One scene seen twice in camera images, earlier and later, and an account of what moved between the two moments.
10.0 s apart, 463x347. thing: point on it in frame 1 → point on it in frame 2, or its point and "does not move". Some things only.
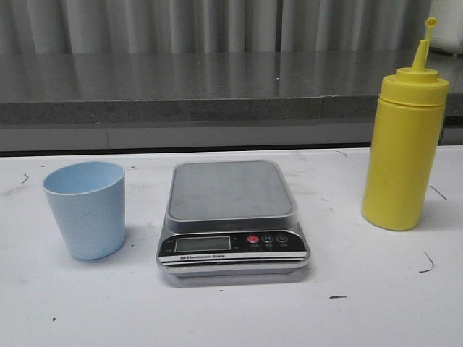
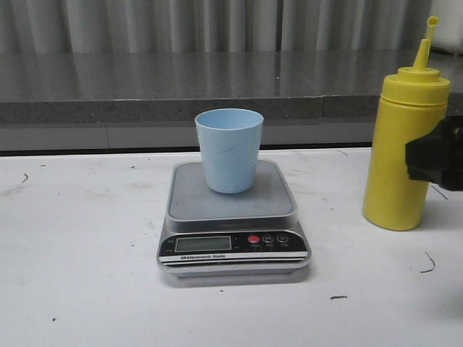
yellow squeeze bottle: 406,135 does not move
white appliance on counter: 448,35 does not move
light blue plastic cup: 88,199 → 230,141
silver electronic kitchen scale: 231,218 does not move
